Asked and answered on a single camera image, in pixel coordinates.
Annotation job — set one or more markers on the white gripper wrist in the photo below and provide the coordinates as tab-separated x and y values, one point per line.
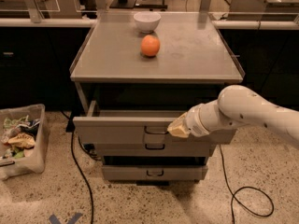
193	121

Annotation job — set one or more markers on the grey top drawer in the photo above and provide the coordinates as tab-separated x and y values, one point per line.
138	127

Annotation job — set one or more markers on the grey drawer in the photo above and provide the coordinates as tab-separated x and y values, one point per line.
155	173
138	127
156	150

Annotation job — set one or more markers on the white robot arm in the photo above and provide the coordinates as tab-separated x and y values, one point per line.
237	106

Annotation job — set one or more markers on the grey middle drawer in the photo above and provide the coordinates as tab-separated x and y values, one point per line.
156	150

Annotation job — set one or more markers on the grey bottom drawer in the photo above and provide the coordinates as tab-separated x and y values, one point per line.
155	173

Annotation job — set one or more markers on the grey metal cabinet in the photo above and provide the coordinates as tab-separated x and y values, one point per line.
192	66

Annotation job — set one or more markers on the orange fruit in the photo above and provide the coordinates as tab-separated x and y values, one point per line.
150	45

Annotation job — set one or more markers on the white ceramic bowl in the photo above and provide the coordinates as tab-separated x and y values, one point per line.
147	21

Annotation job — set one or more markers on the black monitor stand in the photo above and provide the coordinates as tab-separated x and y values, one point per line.
123	4

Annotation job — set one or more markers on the clear plastic bin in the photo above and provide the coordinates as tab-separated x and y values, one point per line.
35	162

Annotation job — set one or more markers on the crumpled snack bags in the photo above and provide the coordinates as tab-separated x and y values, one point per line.
19	137

